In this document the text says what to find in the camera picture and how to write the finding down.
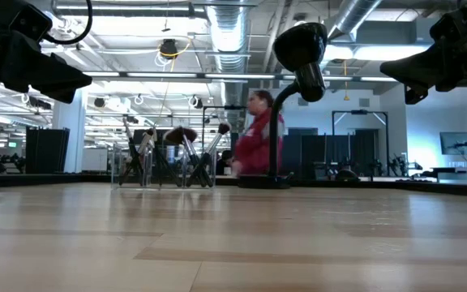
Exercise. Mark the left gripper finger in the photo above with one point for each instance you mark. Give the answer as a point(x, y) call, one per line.
point(69, 95)
point(43, 71)

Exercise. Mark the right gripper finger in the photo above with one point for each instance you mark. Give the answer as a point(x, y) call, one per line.
point(416, 69)
point(414, 94)

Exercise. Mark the round-head black makeup brush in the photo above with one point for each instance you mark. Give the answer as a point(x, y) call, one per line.
point(224, 128)

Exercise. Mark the background black robot arm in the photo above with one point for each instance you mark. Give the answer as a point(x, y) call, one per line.
point(399, 162)

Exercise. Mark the black ceiling speaker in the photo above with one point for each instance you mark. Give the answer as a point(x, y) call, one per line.
point(99, 102)
point(198, 103)

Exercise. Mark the white building column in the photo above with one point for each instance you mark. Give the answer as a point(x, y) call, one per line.
point(69, 134)

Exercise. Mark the black room divider panel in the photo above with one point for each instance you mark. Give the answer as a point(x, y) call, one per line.
point(310, 154)
point(47, 150)

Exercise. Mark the green sign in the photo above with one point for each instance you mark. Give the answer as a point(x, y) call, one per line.
point(12, 144)

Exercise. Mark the background work table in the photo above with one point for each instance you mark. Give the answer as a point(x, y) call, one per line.
point(460, 174)

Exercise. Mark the long ceiling light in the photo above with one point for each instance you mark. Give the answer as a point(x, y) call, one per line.
point(160, 75)

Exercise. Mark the black dome object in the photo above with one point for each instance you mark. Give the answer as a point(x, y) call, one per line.
point(347, 175)

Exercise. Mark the black gooseneck desk lamp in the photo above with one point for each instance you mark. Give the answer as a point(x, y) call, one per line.
point(300, 48)

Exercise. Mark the large fluffy makeup brush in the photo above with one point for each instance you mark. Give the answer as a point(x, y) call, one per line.
point(181, 135)

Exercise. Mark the grey ceiling pipe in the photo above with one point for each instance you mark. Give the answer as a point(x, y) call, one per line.
point(156, 10)

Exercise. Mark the clear acrylic brush organizer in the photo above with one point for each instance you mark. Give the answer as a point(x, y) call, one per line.
point(164, 186)

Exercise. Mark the person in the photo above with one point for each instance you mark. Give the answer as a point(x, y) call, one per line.
point(225, 156)
point(255, 146)

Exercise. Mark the black gantry frame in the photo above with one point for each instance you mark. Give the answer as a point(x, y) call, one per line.
point(359, 111)
point(217, 107)

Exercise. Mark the wall monitor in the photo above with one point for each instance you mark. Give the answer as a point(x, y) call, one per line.
point(456, 142)

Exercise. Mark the silver ceiling duct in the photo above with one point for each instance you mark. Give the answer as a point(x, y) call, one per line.
point(353, 16)
point(227, 32)

